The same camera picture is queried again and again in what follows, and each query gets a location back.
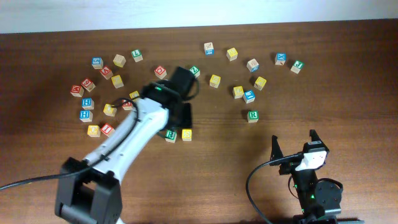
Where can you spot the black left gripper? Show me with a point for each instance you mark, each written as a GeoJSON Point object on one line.
{"type": "Point", "coordinates": [188, 123]}

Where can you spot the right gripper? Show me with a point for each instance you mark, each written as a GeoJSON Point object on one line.
{"type": "Point", "coordinates": [288, 166]}

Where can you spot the yellow S block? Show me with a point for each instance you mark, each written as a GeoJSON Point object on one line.
{"type": "Point", "coordinates": [186, 134]}
{"type": "Point", "coordinates": [215, 81]}

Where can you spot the green r block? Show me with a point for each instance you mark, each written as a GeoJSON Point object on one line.
{"type": "Point", "coordinates": [171, 136]}
{"type": "Point", "coordinates": [253, 116]}

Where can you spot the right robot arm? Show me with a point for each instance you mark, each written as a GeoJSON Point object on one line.
{"type": "Point", "coordinates": [319, 198]}

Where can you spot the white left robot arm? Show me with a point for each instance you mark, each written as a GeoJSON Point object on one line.
{"type": "Point", "coordinates": [90, 190]}

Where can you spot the green Z block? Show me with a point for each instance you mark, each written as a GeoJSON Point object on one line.
{"type": "Point", "coordinates": [195, 71]}

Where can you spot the red Q block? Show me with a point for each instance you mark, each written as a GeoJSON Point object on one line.
{"type": "Point", "coordinates": [160, 72]}

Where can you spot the blue block far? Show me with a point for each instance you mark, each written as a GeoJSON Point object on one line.
{"type": "Point", "coordinates": [209, 48]}

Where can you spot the yellow C block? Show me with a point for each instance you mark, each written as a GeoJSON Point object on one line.
{"type": "Point", "coordinates": [134, 95]}

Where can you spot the green L block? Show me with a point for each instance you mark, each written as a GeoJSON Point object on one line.
{"type": "Point", "coordinates": [137, 55]}

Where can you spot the yellow M block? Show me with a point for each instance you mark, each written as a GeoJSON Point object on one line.
{"type": "Point", "coordinates": [232, 54]}

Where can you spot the yellow E block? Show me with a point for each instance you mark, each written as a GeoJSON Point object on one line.
{"type": "Point", "coordinates": [238, 92]}

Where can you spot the red A block lower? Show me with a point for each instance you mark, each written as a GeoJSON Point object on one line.
{"type": "Point", "coordinates": [127, 105]}

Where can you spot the red a block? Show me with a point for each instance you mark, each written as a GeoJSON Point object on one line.
{"type": "Point", "coordinates": [106, 72]}
{"type": "Point", "coordinates": [127, 105]}

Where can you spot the yellow X block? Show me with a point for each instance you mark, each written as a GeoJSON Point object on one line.
{"type": "Point", "coordinates": [117, 81]}

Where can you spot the yellow 8 block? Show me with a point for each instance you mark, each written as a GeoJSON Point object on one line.
{"type": "Point", "coordinates": [119, 60]}

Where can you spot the blue L block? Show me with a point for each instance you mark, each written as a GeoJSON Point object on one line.
{"type": "Point", "coordinates": [249, 96]}

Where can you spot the yellow block right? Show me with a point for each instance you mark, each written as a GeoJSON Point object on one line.
{"type": "Point", "coordinates": [260, 83]}

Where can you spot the blue D block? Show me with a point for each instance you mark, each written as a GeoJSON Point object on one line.
{"type": "Point", "coordinates": [252, 65]}

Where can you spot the red A block upper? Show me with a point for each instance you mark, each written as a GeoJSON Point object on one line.
{"type": "Point", "coordinates": [106, 72]}

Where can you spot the green J block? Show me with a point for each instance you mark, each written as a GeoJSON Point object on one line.
{"type": "Point", "coordinates": [297, 66]}

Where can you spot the yellow O block middle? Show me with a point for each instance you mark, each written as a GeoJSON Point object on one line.
{"type": "Point", "coordinates": [109, 110]}

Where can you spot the yellow o block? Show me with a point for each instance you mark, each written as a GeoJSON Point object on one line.
{"type": "Point", "coordinates": [93, 131]}
{"type": "Point", "coordinates": [109, 110]}

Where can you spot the blue 5 block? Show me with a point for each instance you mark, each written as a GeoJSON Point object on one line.
{"type": "Point", "coordinates": [97, 63]}

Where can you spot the blue X block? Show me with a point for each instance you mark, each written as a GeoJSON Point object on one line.
{"type": "Point", "coordinates": [280, 58]}

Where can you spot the red I block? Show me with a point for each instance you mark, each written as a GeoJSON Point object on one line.
{"type": "Point", "coordinates": [107, 129]}

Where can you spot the red 9 block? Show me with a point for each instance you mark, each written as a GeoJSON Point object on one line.
{"type": "Point", "coordinates": [87, 84]}

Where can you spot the blue H block upper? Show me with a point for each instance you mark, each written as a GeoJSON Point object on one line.
{"type": "Point", "coordinates": [87, 104]}

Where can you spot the blue h block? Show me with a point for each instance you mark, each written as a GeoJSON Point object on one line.
{"type": "Point", "coordinates": [87, 104]}
{"type": "Point", "coordinates": [86, 116]}

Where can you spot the blue H block lower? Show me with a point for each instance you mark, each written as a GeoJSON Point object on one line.
{"type": "Point", "coordinates": [86, 116]}

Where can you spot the red M block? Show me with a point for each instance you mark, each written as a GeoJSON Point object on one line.
{"type": "Point", "coordinates": [77, 90]}

